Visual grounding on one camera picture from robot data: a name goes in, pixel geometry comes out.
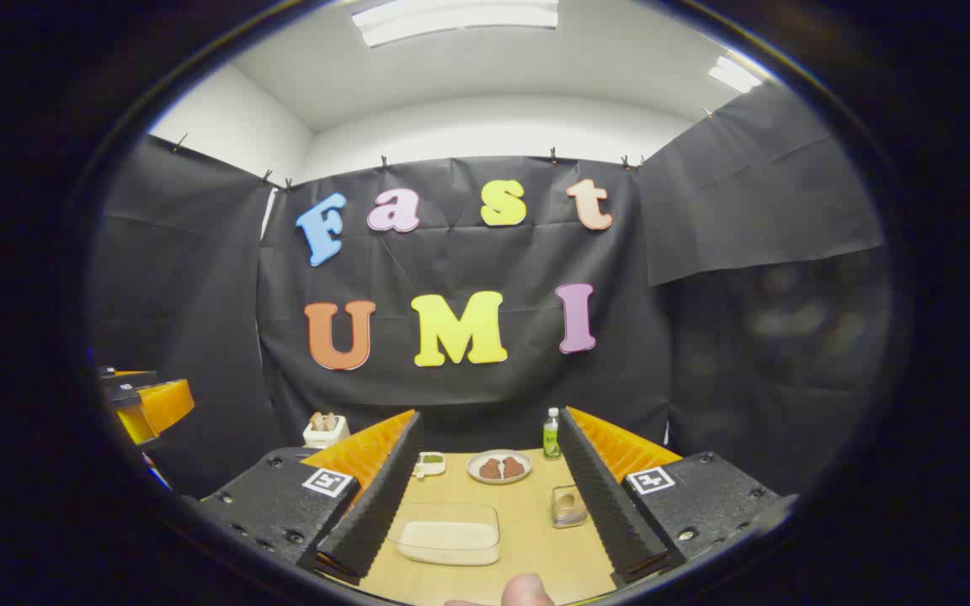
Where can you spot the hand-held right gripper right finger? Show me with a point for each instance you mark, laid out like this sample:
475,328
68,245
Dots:
603,505

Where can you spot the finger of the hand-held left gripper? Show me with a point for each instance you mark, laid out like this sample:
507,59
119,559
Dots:
127,376
167,404

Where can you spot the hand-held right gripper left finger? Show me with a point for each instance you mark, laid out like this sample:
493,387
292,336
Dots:
384,497

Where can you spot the clear container of white rice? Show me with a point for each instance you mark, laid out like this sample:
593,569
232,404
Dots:
449,539

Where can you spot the white divided bean dish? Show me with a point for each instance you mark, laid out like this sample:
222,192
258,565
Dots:
430,463

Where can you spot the white toaster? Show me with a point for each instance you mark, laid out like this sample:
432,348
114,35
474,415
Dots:
325,438

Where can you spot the green label drink bottle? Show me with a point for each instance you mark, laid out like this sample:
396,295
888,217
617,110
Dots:
551,439

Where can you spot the brown meat piece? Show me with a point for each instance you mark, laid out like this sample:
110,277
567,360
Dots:
513,467
490,469

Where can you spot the white round plate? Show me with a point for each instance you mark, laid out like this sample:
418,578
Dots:
499,480

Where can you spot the black backdrop cloth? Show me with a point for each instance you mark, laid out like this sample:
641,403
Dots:
468,387

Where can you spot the small ceiling light panel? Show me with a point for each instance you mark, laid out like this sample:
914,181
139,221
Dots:
734,74

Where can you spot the large ceiling light panel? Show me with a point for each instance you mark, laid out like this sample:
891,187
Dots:
455,18

